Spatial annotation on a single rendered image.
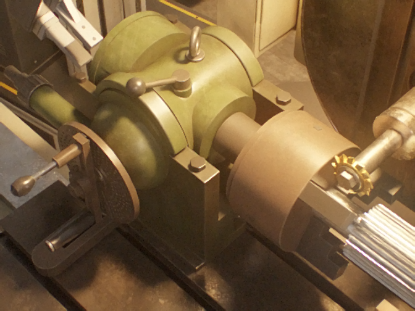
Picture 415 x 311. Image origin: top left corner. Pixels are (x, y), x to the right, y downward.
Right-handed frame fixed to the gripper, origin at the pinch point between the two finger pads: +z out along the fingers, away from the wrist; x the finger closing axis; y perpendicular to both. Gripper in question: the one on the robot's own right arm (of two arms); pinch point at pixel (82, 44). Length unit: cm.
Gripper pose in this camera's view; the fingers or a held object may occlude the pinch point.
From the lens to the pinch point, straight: 127.2
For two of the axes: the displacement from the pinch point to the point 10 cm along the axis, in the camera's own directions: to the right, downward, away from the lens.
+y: 6.3, -5.9, 5.0
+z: 6.7, 7.4, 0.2
